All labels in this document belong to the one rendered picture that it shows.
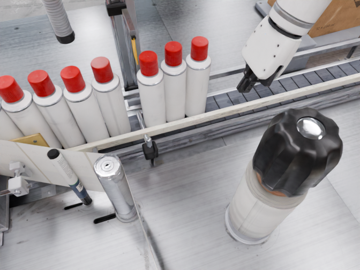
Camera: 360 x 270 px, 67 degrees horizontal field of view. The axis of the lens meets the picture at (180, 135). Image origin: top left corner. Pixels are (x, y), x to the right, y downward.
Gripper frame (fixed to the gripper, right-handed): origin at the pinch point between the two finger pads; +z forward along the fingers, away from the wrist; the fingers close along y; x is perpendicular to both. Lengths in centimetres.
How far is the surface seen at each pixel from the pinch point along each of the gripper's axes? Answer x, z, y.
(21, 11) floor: -51, 122, -228
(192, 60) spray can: -17.0, -5.3, -0.2
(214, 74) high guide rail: -7.2, 0.3, -3.6
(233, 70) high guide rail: -2.6, -1.2, -3.3
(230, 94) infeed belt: 0.6, 6.2, -3.0
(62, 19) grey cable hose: -39.5, -5.2, -9.4
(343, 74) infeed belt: 31.7, -5.0, 0.0
